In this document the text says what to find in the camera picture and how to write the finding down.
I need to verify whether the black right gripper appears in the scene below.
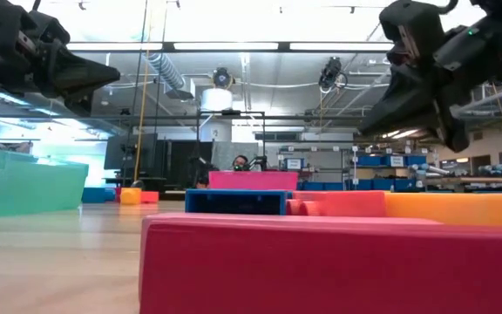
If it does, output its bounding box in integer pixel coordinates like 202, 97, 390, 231
357, 15, 502, 153

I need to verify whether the small blue block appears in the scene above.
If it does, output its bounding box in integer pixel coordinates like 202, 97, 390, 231
184, 188, 288, 216
81, 187, 117, 204

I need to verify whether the bright ceiling light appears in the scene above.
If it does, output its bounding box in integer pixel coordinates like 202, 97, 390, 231
381, 127, 423, 140

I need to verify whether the blue storage bin white label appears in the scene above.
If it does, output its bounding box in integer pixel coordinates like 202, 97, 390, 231
383, 154, 407, 168

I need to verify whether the grey ceiling pipe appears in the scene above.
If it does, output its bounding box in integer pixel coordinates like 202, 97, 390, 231
451, 80, 502, 119

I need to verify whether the dark monitor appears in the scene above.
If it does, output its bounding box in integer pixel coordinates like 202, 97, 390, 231
104, 133, 159, 172

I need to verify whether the wooden workbench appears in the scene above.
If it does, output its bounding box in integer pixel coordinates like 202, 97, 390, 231
424, 175, 502, 193

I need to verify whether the yellow block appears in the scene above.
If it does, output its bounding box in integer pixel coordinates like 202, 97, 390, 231
383, 192, 502, 231
119, 187, 142, 206

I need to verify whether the metal shelving rack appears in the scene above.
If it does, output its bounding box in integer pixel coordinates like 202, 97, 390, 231
276, 145, 430, 192

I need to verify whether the black ceiling reel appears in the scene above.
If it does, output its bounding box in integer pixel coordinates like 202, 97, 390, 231
212, 66, 235, 90
318, 56, 349, 92

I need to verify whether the green translucent plastic bin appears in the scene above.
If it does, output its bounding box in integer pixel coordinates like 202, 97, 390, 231
0, 147, 90, 221

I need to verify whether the white cylindrical tank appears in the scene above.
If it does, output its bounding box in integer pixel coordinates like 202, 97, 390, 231
200, 86, 234, 113

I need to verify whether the black horizontal beam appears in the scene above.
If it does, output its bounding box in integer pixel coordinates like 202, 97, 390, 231
0, 113, 368, 124

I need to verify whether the grey panel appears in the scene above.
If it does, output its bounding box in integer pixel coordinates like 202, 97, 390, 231
211, 141, 260, 172

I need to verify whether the person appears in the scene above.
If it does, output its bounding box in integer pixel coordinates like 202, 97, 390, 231
232, 154, 251, 173

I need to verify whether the red plastic bin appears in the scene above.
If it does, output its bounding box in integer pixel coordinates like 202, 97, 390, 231
208, 170, 299, 192

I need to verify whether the long red block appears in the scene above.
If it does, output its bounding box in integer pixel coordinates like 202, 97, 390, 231
139, 212, 502, 314

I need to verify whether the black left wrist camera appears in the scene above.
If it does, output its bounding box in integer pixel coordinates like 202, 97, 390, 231
26, 9, 71, 47

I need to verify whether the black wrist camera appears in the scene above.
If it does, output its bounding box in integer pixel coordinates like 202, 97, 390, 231
26, 9, 71, 47
379, 0, 449, 66

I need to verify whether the silver flexible duct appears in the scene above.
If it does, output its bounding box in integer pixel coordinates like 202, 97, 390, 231
146, 51, 187, 92

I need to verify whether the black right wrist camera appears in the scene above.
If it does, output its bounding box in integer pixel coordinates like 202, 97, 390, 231
379, 0, 449, 66

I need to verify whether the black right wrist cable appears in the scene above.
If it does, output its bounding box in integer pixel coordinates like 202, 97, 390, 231
437, 0, 459, 15

